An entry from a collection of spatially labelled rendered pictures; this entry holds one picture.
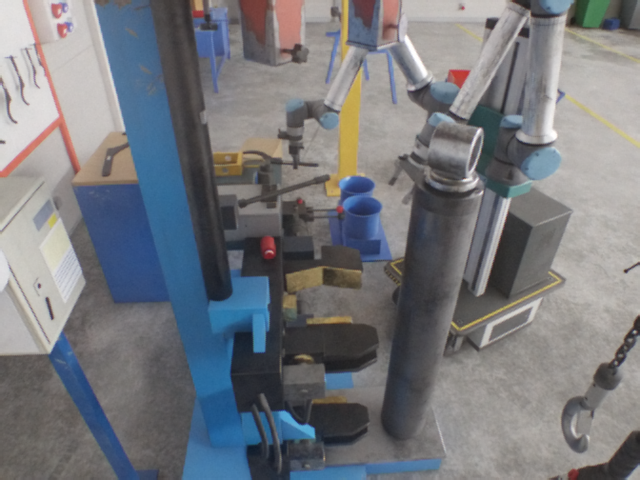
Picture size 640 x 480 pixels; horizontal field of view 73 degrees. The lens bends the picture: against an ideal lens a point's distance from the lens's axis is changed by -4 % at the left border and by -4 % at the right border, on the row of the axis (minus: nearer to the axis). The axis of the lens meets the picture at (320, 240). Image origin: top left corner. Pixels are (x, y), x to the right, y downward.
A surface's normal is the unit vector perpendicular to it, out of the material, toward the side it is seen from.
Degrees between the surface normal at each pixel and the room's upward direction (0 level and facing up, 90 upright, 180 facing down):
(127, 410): 0
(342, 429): 0
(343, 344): 0
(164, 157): 90
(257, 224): 90
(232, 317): 90
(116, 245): 90
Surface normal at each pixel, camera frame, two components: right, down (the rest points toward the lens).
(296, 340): 0.00, -0.81
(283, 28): 0.75, 0.39
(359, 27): -0.66, 0.44
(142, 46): 0.07, 0.59
